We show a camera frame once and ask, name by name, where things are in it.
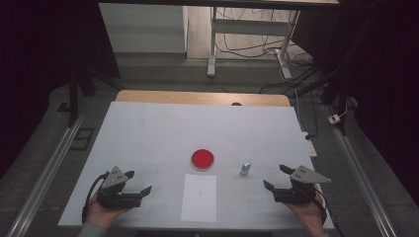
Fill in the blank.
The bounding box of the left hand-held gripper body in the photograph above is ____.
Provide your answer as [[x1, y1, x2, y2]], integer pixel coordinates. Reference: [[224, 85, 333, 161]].
[[97, 166, 142, 209]]

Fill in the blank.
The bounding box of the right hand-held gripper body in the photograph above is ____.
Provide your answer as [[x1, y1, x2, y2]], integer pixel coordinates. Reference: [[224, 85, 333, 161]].
[[272, 165, 332, 204]]

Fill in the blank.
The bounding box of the round red ink pad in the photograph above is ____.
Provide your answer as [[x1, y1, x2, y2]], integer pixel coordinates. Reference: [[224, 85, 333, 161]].
[[191, 148, 215, 172]]

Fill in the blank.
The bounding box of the person's right hand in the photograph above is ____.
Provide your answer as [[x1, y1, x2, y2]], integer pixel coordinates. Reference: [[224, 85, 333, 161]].
[[285, 194, 327, 236]]

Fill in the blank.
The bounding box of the person's left hand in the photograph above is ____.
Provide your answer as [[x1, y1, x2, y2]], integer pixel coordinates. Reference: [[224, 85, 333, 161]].
[[86, 194, 131, 229]]

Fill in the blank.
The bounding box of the white power strip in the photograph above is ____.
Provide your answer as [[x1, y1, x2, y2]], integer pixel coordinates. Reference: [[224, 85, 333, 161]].
[[300, 131, 318, 158]]

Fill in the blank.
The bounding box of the small white paper sheet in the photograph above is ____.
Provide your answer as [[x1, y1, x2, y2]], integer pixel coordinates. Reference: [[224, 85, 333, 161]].
[[180, 173, 218, 223]]

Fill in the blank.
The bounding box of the black metal stand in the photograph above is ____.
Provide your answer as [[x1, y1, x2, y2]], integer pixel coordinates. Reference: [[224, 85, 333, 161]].
[[320, 65, 351, 136], [67, 68, 97, 128]]

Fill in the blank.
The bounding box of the dark curtain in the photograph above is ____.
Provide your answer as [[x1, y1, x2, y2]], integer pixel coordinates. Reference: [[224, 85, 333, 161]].
[[292, 0, 419, 205], [0, 0, 121, 179]]

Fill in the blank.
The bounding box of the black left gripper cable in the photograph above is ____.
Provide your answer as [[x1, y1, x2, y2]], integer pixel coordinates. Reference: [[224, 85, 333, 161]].
[[81, 172, 111, 225]]

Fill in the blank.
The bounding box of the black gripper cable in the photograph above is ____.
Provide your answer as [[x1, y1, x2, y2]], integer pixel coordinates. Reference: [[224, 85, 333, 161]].
[[81, 172, 111, 225], [314, 188, 329, 225]]

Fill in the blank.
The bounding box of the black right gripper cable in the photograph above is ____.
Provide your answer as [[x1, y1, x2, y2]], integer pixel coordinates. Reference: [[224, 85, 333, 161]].
[[314, 188, 329, 225]]

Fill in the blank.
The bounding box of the aluminium floor rail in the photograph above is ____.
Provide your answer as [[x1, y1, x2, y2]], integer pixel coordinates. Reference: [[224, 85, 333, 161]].
[[324, 105, 398, 237], [6, 112, 85, 237]]

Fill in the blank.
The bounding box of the black floor cable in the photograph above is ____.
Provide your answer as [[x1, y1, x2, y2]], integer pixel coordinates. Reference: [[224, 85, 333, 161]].
[[259, 63, 318, 95]]

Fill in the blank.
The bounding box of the black cable under desk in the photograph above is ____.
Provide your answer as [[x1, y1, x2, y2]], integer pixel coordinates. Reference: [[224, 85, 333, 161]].
[[215, 8, 289, 59]]

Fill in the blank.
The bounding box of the white desk frame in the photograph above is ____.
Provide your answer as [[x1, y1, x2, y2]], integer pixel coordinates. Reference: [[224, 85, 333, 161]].
[[207, 6, 301, 80]]

